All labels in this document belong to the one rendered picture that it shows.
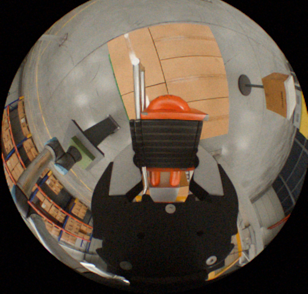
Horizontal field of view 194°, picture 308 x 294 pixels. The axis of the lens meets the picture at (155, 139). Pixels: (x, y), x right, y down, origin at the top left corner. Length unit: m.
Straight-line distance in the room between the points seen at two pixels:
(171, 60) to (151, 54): 0.17
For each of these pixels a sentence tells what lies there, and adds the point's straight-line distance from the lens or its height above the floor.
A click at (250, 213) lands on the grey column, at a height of 1.32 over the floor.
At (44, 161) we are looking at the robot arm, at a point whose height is 1.18.
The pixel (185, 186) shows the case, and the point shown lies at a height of 0.95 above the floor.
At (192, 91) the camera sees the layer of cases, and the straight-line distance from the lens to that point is 0.83.
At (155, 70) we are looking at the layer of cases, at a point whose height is 0.54.
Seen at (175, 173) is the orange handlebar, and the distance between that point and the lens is 0.16.
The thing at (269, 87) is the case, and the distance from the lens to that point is 1.40.
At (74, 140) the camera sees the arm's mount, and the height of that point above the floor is 0.80.
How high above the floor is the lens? 1.33
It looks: 62 degrees down
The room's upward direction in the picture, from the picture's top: 174 degrees counter-clockwise
